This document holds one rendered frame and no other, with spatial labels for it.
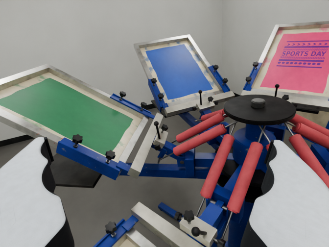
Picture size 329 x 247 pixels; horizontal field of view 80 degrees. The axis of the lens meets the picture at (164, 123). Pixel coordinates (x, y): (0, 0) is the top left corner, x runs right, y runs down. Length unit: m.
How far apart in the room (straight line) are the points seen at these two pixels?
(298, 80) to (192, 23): 2.99
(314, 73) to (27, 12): 3.80
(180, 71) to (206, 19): 2.85
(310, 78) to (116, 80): 3.21
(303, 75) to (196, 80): 0.80
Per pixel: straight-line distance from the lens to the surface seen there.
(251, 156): 0.90
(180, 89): 1.67
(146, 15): 4.10
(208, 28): 4.62
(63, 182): 1.38
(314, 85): 1.78
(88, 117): 1.24
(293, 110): 1.03
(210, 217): 0.87
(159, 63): 1.87
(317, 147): 1.32
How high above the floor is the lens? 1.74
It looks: 28 degrees down
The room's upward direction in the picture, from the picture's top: 8 degrees counter-clockwise
